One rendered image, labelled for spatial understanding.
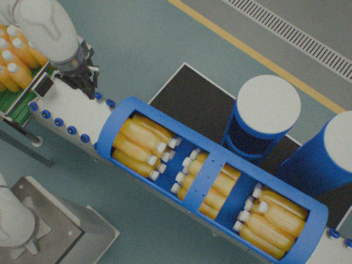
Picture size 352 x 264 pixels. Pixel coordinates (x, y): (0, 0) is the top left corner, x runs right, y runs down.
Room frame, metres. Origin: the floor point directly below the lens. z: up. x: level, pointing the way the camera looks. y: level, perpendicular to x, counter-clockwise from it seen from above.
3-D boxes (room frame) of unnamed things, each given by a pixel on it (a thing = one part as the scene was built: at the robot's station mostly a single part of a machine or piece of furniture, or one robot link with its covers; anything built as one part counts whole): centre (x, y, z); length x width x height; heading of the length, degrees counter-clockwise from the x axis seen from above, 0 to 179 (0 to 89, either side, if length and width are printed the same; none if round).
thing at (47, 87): (0.78, 0.59, 0.99); 0.10 x 0.02 x 0.12; 143
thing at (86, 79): (0.50, 0.25, 1.57); 0.04 x 0.01 x 0.11; 178
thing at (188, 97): (0.61, -0.47, 0.07); 1.50 x 0.52 x 0.15; 46
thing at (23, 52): (0.96, 0.69, 0.99); 0.07 x 0.07 x 0.19
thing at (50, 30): (0.51, 0.27, 1.82); 0.13 x 0.11 x 0.16; 33
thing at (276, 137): (0.58, -0.42, 0.59); 0.28 x 0.28 x 0.88
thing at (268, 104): (0.58, -0.42, 1.03); 0.28 x 0.28 x 0.01
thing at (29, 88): (0.82, 0.66, 0.96); 0.40 x 0.01 x 0.03; 143
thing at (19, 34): (1.03, 0.71, 0.99); 0.07 x 0.07 x 0.19
